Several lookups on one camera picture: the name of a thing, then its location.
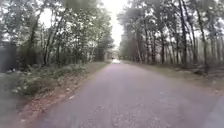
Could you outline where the grass and leaf verge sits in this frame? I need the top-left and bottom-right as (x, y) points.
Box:
(121, 59), (224, 96)
(6, 60), (111, 121)

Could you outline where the grey asphalt road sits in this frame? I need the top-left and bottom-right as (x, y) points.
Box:
(19, 59), (224, 128)

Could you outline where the row of trees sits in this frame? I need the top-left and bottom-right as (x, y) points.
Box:
(0, 0), (115, 73)
(116, 0), (224, 73)

